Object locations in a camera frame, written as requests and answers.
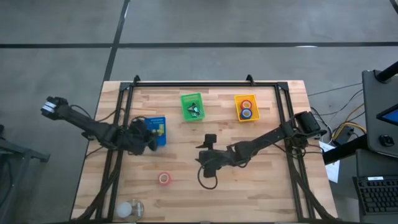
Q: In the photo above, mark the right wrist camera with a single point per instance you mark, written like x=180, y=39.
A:
x=210, y=173

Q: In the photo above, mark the white light bulb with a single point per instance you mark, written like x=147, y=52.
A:
x=122, y=210

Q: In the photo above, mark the green plastic basket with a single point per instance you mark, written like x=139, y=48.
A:
x=186, y=116

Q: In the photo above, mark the blue tablet screen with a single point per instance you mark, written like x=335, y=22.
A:
x=390, y=116

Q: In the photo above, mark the blue plastic basket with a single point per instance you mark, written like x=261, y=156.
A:
x=150, y=123

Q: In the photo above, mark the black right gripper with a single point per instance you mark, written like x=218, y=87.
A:
x=217, y=157

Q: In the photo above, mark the black round knob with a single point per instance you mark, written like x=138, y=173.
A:
x=386, y=140

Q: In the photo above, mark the black aluminium frame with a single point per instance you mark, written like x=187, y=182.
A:
x=202, y=84

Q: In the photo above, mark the pink tape roll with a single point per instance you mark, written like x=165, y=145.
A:
x=160, y=179

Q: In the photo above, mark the white paper sheet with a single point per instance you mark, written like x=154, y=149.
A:
x=332, y=171

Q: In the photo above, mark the grey cart top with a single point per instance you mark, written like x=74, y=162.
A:
x=371, y=124

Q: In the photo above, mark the orange tape roll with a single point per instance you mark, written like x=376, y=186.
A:
x=242, y=104

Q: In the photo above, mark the yellow plastic basket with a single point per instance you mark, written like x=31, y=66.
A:
x=237, y=109

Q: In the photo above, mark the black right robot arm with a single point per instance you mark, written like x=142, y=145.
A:
x=264, y=140

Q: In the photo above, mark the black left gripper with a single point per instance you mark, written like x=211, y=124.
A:
x=136, y=140

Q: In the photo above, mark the black pole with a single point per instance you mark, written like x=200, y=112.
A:
x=388, y=73

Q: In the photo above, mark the blue tape roll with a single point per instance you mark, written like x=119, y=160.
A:
x=242, y=114

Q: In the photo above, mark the black keyboard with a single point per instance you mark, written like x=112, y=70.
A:
x=377, y=194

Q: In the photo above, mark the black cart bar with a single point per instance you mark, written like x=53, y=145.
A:
x=345, y=151

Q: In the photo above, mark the grey metal stand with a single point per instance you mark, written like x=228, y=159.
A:
x=18, y=152

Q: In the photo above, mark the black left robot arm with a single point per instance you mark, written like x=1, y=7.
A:
x=84, y=123

